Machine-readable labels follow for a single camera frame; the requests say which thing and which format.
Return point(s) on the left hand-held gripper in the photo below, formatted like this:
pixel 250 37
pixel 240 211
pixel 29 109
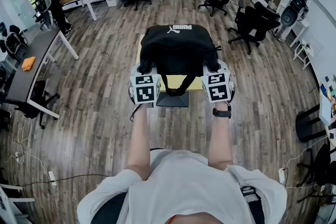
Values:
pixel 145 89

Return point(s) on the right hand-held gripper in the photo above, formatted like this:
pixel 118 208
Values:
pixel 218 89

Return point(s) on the black backpack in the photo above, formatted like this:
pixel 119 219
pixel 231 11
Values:
pixel 178 42

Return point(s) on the person's left forearm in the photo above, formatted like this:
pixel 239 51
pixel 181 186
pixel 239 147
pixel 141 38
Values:
pixel 139 144

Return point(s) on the person's right forearm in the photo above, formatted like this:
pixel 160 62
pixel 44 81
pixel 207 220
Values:
pixel 220 139

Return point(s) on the yellow wooden table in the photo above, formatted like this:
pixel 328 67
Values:
pixel 195 85

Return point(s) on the black wristwatch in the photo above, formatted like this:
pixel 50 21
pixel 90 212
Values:
pixel 221 112

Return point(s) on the small white rack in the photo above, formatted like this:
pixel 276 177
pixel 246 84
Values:
pixel 304 51

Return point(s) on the black round stool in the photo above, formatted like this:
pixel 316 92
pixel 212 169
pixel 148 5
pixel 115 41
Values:
pixel 307 126

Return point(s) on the white cardboard box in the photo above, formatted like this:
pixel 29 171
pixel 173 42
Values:
pixel 260 0

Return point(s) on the person's white shirt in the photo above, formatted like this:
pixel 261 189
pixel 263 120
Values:
pixel 189 186

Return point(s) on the white power strip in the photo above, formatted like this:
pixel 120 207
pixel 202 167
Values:
pixel 281 175
pixel 52 179

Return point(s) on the cluttered white desk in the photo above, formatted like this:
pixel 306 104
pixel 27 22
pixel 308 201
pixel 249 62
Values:
pixel 326 107

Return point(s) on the long gray desk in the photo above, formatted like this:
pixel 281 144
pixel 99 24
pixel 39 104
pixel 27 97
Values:
pixel 29 78

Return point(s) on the orange cloth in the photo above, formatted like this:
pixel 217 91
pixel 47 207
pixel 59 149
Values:
pixel 28 63

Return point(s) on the white furniture frame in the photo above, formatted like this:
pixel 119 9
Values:
pixel 10 200

